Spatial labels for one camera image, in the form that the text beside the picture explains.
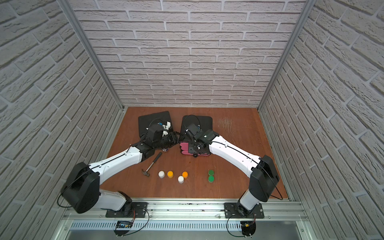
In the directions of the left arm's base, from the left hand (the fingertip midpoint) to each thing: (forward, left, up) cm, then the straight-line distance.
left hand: (180, 133), depth 83 cm
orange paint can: (-19, -3, -15) cm, 24 cm away
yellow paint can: (-18, +5, -15) cm, 24 cm away
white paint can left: (-18, +10, -15) cm, 26 cm away
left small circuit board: (-43, +27, -21) cm, 55 cm away
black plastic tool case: (+23, +16, -13) cm, 31 cm away
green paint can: (-17, -18, -16) cm, 30 cm away
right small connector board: (-43, -34, -17) cm, 58 cm away
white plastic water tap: (-1, +6, +8) cm, 10 cm away
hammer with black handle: (-17, +20, -17) cm, 31 cm away
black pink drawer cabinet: (+8, -15, 0) cm, 17 cm away
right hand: (-8, -9, -4) cm, 12 cm away
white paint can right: (-21, -1, -15) cm, 26 cm away
